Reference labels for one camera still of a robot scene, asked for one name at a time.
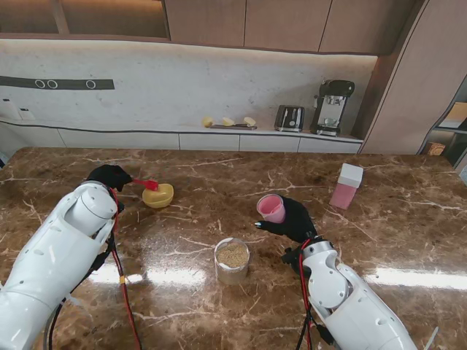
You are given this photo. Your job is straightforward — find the clear grain jar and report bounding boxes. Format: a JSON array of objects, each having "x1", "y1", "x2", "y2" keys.
[{"x1": 214, "y1": 237, "x2": 251, "y2": 286}]

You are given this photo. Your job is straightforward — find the black and silver toaster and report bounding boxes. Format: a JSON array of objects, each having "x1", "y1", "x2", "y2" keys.
[{"x1": 274, "y1": 104, "x2": 306, "y2": 133}]

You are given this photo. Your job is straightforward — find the tall brown cabinet panel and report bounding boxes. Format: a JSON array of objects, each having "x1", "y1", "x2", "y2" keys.
[{"x1": 359, "y1": 0, "x2": 467, "y2": 156}]

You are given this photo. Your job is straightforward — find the red and black left arm cables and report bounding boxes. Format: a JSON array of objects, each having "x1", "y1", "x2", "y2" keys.
[{"x1": 43, "y1": 187, "x2": 143, "y2": 350}]

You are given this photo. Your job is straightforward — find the pink measuring cup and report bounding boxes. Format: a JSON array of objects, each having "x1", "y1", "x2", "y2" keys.
[{"x1": 256, "y1": 193, "x2": 287, "y2": 225}]

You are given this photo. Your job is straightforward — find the small wooden box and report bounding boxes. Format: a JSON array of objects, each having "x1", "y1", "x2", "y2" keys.
[{"x1": 425, "y1": 141, "x2": 447, "y2": 157}]

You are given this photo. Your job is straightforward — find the yellow plastic bowl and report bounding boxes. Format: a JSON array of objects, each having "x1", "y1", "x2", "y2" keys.
[{"x1": 141, "y1": 183, "x2": 174, "y2": 209}]

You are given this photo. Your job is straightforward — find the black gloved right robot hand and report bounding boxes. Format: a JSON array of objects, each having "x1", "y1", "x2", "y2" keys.
[{"x1": 254, "y1": 196, "x2": 317, "y2": 244}]

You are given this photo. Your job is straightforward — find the black espresso machine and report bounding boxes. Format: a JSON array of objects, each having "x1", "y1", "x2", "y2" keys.
[{"x1": 309, "y1": 79, "x2": 356, "y2": 138}]

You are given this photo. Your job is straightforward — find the dark open shelf unit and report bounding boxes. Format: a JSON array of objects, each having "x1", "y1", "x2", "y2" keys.
[{"x1": 419, "y1": 74, "x2": 467, "y2": 169}]

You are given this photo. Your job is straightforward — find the red plastic spoon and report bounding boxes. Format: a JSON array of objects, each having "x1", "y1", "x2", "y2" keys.
[{"x1": 131, "y1": 178, "x2": 159, "y2": 192}]

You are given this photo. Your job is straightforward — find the pink container with white lid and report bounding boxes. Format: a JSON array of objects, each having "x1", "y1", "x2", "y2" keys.
[{"x1": 329, "y1": 163, "x2": 365, "y2": 211}]

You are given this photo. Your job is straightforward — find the red and black arm cables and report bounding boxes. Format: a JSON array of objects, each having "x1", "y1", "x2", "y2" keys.
[
  {"x1": 296, "y1": 240, "x2": 335, "y2": 350},
  {"x1": 43, "y1": 187, "x2": 143, "y2": 350}
]

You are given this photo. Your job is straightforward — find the white counter with drawers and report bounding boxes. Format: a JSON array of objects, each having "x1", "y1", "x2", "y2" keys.
[{"x1": 0, "y1": 119, "x2": 364, "y2": 154}]

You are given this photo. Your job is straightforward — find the dark cutting board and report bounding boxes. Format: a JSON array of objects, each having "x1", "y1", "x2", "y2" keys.
[{"x1": 210, "y1": 123, "x2": 258, "y2": 131}]

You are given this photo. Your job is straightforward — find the brown wall cabinets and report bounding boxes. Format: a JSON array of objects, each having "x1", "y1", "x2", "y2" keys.
[{"x1": 0, "y1": 0, "x2": 417, "y2": 56}]

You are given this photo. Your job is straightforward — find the tan book on shelf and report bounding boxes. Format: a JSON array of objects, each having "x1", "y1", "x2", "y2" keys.
[{"x1": 443, "y1": 101, "x2": 467, "y2": 129}]

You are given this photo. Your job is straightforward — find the black wall power strip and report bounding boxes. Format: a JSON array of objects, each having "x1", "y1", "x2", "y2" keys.
[{"x1": 0, "y1": 75, "x2": 115, "y2": 91}]

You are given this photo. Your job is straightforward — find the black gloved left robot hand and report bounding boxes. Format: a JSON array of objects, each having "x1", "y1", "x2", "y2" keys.
[{"x1": 85, "y1": 164, "x2": 134, "y2": 193}]

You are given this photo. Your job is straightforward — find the red and black right arm cables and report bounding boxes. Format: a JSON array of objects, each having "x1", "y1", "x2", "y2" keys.
[{"x1": 296, "y1": 240, "x2": 335, "y2": 350}]

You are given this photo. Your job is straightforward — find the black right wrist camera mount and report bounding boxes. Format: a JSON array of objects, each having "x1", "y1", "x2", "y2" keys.
[{"x1": 280, "y1": 246, "x2": 304, "y2": 267}]

